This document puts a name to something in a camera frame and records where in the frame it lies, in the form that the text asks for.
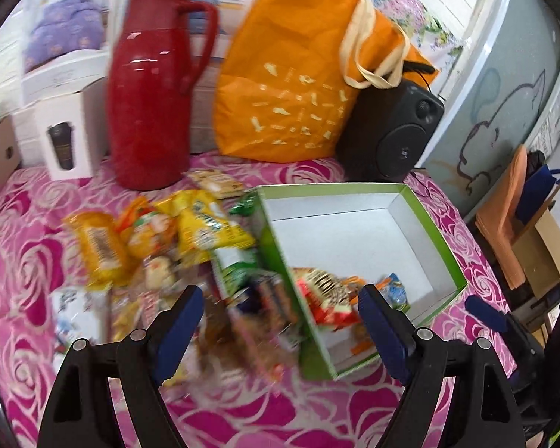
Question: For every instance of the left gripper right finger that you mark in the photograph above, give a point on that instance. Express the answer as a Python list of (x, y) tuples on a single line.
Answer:
[(483, 410)]

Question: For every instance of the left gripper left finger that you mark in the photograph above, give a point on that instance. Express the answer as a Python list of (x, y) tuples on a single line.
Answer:
[(80, 411)]

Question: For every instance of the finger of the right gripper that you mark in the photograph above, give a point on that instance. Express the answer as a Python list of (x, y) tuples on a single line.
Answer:
[(492, 318)]

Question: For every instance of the blue white snack packet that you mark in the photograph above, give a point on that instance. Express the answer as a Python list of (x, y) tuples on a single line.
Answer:
[(79, 313)]

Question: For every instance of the red white snack packet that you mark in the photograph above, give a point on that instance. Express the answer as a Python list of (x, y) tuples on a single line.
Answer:
[(328, 298)]

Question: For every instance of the orange snack packet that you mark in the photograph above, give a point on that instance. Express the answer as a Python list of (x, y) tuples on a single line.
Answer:
[(144, 229)]

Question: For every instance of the green snack packet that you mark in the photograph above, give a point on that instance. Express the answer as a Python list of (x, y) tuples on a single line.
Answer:
[(232, 267)]

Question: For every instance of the yellow snack bag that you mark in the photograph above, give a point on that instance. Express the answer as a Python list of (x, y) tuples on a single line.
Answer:
[(203, 226)]

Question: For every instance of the yellow barcode snack packet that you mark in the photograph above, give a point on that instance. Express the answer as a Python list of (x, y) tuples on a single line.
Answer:
[(106, 260)]

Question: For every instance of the orange chair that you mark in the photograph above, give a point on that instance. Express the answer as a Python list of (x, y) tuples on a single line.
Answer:
[(494, 218)]

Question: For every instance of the blue bag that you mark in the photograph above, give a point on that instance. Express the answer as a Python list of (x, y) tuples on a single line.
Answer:
[(539, 182)]

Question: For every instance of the pink rose tablecloth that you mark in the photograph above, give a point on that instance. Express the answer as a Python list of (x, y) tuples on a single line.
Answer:
[(38, 255)]

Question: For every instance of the green cardboard box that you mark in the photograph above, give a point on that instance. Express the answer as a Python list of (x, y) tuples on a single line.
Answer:
[(368, 230)]

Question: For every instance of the black speaker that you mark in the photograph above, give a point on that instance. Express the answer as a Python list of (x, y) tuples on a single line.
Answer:
[(388, 130)]

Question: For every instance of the small green wrapped candy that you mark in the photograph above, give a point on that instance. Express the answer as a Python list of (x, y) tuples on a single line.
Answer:
[(245, 206)]

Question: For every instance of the beige cookie packet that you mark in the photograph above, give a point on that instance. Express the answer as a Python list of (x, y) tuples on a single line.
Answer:
[(218, 184)]

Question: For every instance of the white product box with cup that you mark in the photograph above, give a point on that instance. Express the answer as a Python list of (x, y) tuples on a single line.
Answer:
[(72, 132)]

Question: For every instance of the red thermos jug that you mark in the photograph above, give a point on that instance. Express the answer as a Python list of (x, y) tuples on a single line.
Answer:
[(163, 49)]

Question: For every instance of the orange tote bag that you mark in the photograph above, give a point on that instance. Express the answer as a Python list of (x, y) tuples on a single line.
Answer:
[(294, 70)]

